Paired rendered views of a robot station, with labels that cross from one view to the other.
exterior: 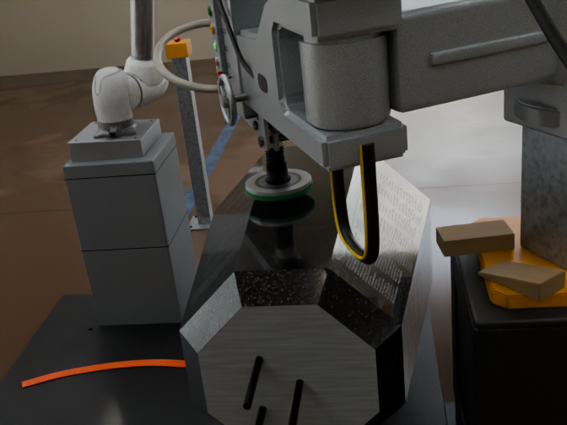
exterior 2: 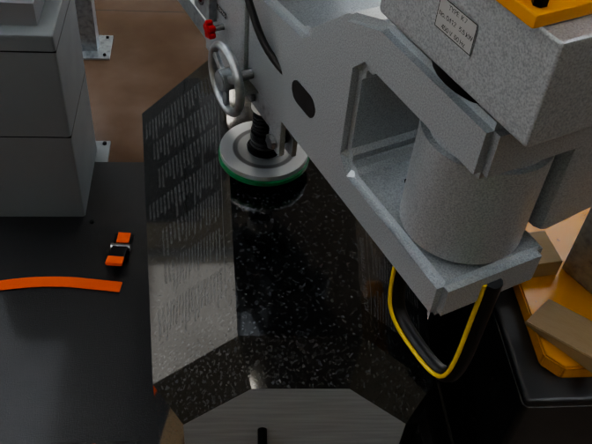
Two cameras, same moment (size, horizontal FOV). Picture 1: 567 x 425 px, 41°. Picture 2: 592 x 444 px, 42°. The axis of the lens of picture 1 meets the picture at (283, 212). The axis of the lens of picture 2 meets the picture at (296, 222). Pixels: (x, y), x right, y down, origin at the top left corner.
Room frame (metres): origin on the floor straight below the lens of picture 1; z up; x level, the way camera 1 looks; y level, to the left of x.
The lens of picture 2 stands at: (0.91, 0.31, 2.13)
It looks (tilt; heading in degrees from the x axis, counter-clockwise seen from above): 46 degrees down; 344
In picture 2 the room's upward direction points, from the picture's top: 6 degrees clockwise
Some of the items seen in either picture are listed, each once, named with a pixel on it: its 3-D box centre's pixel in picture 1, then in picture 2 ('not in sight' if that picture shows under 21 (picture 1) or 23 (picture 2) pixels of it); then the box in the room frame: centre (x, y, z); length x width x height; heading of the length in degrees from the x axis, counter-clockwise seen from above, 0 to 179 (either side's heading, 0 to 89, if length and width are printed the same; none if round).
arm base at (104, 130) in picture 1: (116, 126); not in sight; (3.25, 0.68, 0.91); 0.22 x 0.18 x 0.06; 2
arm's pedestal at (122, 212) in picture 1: (137, 229); (21, 100); (3.27, 0.68, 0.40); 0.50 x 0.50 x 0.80; 82
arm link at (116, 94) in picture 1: (112, 93); not in sight; (3.28, 0.67, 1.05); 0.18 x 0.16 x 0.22; 144
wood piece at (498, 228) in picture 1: (474, 238); (512, 256); (1.97, -0.54, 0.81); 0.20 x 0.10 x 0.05; 90
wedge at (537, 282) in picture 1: (520, 272); (577, 332); (1.74, -0.59, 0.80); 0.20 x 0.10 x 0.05; 32
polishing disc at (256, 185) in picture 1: (278, 181); (263, 149); (2.30, 0.01, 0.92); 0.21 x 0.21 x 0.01
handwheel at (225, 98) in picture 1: (239, 98); (242, 75); (2.15, 0.09, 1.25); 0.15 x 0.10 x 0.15; 15
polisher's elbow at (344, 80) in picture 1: (345, 75); (473, 175); (1.67, -0.17, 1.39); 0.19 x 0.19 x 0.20
